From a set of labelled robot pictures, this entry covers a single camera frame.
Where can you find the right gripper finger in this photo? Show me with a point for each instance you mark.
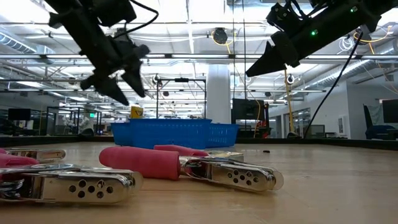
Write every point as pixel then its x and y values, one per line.
pixel 269 62

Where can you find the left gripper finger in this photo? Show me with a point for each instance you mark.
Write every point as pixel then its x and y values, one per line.
pixel 135 81
pixel 107 87

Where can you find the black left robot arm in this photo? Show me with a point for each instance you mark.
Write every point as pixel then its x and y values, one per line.
pixel 62 6

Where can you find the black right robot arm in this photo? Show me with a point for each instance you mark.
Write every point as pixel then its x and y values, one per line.
pixel 357 15

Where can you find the black framed workstation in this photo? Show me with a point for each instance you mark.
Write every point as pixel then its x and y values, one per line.
pixel 73 108

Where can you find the blue slotted plastic basket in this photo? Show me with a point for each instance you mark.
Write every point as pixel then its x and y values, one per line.
pixel 119 133
pixel 171 133
pixel 224 135

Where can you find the black screen on stand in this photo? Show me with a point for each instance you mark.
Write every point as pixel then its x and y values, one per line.
pixel 248 109

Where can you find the white building column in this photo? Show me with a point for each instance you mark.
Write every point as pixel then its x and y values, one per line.
pixel 219 93

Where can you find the small black debris piece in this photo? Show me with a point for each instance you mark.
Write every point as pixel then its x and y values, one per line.
pixel 266 151

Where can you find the black monitor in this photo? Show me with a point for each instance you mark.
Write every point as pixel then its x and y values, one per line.
pixel 19 114
pixel 390 110

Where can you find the blue office chair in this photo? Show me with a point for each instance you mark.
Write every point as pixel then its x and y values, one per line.
pixel 379 129

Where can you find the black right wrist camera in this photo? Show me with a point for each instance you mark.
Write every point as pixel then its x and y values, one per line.
pixel 286 17

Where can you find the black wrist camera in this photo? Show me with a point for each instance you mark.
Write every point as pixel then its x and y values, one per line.
pixel 115 11
pixel 286 17

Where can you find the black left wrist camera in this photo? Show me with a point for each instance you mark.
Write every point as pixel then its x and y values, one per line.
pixel 115 11

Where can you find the black metal rig frame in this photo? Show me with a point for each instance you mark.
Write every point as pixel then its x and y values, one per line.
pixel 182 80

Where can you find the black aluminium table frame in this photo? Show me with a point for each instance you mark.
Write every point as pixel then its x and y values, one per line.
pixel 46 140

